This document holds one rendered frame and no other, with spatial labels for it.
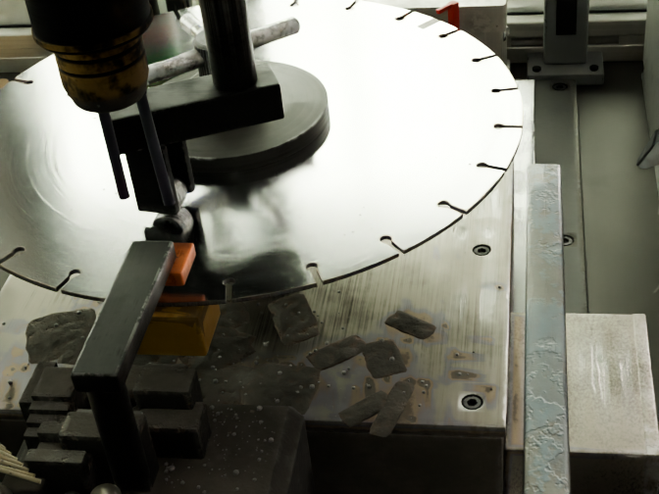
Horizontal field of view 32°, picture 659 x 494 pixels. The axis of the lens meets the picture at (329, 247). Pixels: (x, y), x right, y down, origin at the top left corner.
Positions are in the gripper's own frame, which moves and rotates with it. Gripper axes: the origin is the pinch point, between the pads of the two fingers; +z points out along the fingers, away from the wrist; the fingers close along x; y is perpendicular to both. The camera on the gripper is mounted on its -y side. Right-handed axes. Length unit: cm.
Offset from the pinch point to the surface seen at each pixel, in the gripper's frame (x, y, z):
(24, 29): 16, 38, 62
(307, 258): 0.8, -11.1, 11.1
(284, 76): 5.5, 4.0, 16.2
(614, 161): -21.2, 31.4, 14.7
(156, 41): 10.9, 8.9, 26.0
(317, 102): 3.8, 1.6, 13.8
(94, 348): 5.9, -22.3, 13.4
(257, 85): 8.1, -6.5, 10.4
